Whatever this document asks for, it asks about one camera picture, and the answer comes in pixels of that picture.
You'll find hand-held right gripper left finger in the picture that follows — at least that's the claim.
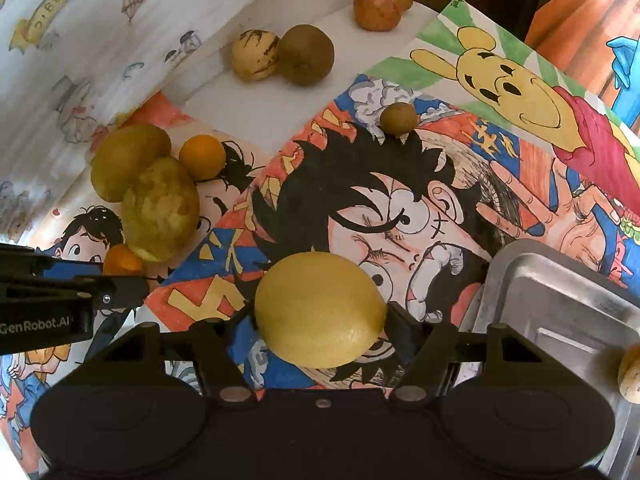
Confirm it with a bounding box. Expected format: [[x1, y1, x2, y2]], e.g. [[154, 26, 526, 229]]
[[90, 304, 260, 405]]

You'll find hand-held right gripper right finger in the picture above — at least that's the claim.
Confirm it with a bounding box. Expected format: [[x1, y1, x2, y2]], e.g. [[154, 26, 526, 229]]
[[384, 302, 547, 404]]

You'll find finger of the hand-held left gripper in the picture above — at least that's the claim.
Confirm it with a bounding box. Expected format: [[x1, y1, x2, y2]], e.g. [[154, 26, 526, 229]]
[[0, 243, 151, 314]]

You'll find small orange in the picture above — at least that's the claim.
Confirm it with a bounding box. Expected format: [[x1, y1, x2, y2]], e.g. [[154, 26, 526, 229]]
[[102, 243, 146, 276]]

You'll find yellow lemon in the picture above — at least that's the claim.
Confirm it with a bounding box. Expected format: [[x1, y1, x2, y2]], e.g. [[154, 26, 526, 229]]
[[254, 252, 389, 369]]

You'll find mottled yellow-green mango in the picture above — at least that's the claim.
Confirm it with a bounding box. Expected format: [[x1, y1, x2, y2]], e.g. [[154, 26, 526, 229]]
[[121, 156, 201, 263]]

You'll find smooth yellow-green mango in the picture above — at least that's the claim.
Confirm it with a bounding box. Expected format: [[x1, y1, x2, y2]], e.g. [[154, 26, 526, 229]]
[[90, 123, 173, 203]]

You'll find metal tray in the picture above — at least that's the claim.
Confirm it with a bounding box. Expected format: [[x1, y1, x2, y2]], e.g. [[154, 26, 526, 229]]
[[461, 238, 640, 480]]

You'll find large purple-striped pepino melon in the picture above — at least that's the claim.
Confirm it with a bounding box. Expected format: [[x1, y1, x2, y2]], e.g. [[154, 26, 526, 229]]
[[230, 28, 281, 82]]

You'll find straw hat cartoon poster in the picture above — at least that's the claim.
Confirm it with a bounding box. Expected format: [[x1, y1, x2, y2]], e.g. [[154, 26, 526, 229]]
[[144, 72, 640, 392]]

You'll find small round brown fruit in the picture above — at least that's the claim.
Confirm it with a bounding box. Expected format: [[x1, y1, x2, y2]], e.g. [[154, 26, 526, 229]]
[[379, 102, 419, 137]]

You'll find small striped pepino melon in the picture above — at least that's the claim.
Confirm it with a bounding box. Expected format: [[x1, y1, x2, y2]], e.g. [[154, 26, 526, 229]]
[[617, 343, 640, 404]]

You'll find white printed cloth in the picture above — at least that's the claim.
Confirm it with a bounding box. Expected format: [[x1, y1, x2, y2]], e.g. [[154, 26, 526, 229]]
[[0, 0, 312, 248]]

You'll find yellow bear drawing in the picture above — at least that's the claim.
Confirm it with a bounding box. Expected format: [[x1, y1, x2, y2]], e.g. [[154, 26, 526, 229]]
[[366, 0, 640, 173]]

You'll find brown kiwi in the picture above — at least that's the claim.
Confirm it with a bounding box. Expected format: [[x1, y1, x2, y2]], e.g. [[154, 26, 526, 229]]
[[277, 24, 336, 87]]

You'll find red-orange apple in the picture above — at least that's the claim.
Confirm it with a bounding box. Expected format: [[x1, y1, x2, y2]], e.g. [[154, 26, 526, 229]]
[[352, 0, 404, 32]]

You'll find orange dress poster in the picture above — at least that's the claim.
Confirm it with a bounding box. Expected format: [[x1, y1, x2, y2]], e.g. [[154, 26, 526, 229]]
[[524, 0, 640, 128]]

